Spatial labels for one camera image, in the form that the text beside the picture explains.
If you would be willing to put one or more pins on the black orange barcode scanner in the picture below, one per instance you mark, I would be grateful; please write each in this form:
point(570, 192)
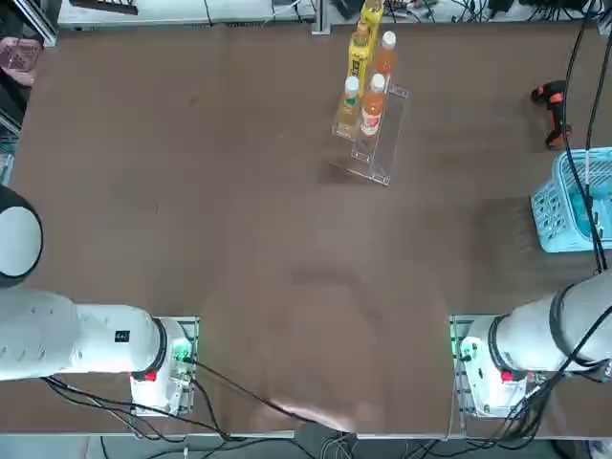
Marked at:
point(557, 115)

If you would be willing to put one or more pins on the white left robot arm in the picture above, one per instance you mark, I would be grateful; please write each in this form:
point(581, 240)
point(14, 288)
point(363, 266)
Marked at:
point(48, 334)

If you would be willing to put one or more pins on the orange juice bottle white cap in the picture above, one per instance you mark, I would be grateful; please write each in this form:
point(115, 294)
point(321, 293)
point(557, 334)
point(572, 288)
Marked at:
point(386, 57)
point(373, 110)

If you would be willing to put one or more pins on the teal potato chips packet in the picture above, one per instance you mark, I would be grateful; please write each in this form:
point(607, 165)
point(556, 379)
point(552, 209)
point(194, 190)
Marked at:
point(576, 210)

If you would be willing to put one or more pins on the aluminium frame post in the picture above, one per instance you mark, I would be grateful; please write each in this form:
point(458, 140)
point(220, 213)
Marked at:
point(321, 14)

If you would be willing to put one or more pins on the pale tea bottle white cap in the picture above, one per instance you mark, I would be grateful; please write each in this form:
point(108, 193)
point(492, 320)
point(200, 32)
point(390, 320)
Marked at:
point(348, 110)

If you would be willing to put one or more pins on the pink plastic basket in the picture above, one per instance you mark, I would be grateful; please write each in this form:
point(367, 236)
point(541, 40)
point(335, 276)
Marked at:
point(16, 57)

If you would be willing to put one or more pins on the light blue plastic basket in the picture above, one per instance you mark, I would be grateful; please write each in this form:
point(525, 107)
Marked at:
point(550, 215)

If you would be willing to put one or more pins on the clear acrylic stepped shelf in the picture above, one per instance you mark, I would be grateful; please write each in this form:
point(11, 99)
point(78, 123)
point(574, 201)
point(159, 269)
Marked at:
point(382, 158)

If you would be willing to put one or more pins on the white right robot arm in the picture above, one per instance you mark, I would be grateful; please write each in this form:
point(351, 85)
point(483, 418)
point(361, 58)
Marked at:
point(583, 325)

